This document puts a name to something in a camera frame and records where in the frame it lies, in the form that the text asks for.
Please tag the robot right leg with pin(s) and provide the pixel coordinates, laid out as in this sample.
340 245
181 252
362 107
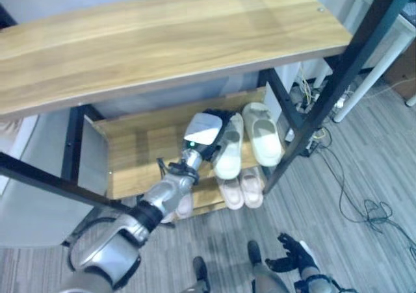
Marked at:
260 273

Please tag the white power adapter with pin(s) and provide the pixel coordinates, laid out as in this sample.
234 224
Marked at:
290 135

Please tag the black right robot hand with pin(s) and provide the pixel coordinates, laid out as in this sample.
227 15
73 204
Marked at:
297 257

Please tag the low wooden shelf board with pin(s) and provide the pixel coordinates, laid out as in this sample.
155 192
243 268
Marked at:
208 198

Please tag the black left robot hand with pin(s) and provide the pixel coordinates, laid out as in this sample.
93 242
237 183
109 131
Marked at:
204 129

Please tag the large wooden shelf board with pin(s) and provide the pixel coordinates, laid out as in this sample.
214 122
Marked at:
162 43

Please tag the white power strip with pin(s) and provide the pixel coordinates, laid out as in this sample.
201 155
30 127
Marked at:
340 102

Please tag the white table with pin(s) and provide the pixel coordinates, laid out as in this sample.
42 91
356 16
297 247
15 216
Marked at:
370 72

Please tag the robot leg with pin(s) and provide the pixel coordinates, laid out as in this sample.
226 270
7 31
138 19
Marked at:
200 270
260 273

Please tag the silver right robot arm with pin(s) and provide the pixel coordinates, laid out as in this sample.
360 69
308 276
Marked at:
313 285

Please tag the white cabinet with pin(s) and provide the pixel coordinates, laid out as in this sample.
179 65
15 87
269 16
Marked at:
35 176

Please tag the pink foam slipper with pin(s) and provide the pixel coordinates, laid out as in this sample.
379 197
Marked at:
183 207
253 189
231 192

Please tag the cream foam slipper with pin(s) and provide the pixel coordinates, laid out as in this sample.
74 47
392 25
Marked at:
265 140
227 163

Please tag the wooden shelf board holding slippers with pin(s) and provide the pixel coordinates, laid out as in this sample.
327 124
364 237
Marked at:
146 143

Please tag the brown wooden cabinet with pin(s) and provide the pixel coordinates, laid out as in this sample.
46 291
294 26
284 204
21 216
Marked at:
403 75

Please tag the black metal rack frame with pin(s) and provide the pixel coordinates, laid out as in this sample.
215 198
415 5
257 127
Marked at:
357 52

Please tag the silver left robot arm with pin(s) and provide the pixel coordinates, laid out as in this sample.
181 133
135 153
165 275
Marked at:
162 192

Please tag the robot left leg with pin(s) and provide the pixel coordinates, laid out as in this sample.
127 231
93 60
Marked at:
200 270

